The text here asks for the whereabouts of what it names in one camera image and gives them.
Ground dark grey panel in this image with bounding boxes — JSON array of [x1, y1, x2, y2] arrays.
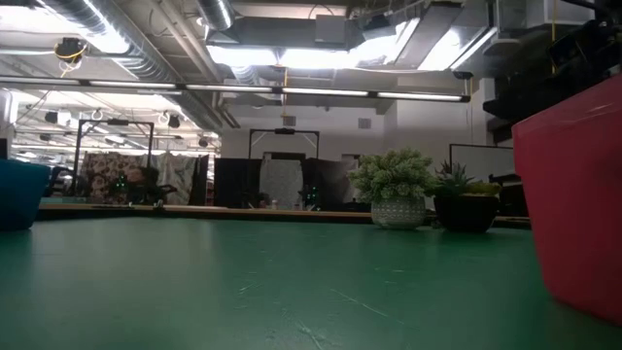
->
[[300, 157, 359, 211]]

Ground grey patterned cloth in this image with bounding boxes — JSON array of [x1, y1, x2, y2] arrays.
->
[[259, 158, 305, 209]]

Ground black panel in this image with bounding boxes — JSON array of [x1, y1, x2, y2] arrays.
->
[[213, 157, 263, 209]]

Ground bushy pale green plant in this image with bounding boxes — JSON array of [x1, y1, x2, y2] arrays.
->
[[347, 148, 437, 204]]

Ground long ceiling light bar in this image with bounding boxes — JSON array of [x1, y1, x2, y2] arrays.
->
[[0, 76, 471, 103]]

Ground white patterned plant pot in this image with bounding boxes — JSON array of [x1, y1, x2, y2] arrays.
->
[[370, 196, 428, 230]]

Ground white patterned cloth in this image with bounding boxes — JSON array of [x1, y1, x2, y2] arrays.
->
[[150, 153, 198, 206]]

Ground green spiky succulent plant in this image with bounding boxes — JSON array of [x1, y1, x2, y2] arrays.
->
[[431, 158, 476, 196]]

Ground grey ceiling box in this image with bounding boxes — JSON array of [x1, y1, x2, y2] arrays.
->
[[314, 14, 347, 50]]

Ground black round plant pot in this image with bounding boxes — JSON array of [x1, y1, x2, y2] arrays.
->
[[432, 192, 501, 233]]

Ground distant black robot arms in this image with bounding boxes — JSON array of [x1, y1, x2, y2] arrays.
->
[[114, 175, 179, 206]]

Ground black framed whiteboard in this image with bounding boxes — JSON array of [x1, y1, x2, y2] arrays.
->
[[449, 142, 516, 182]]

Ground person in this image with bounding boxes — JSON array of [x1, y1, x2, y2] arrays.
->
[[121, 165, 160, 204]]

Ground yellow fruit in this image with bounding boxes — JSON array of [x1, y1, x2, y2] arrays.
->
[[466, 180, 502, 195]]

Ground black chair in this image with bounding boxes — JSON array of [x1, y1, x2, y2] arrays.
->
[[488, 172, 529, 218]]

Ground floral patterned cloth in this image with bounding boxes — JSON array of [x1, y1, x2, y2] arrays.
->
[[80, 153, 150, 203]]

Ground red plastic bin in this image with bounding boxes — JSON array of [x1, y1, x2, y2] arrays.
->
[[510, 73, 622, 326]]

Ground white ceiling unit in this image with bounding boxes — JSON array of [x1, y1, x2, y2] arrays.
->
[[527, 0, 597, 26]]

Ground blue plastic bin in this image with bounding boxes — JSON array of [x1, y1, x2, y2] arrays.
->
[[0, 158, 52, 232]]

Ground wide black frame rig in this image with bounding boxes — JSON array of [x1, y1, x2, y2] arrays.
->
[[248, 127, 321, 161]]

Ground tall black frame rig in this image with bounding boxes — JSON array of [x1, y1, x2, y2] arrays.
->
[[72, 119, 156, 203]]

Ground silver round ceiling duct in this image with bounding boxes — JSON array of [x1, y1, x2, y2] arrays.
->
[[196, 0, 235, 32]]

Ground black ceiling camera yellow cable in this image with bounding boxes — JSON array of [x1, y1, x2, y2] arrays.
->
[[52, 37, 89, 65]]

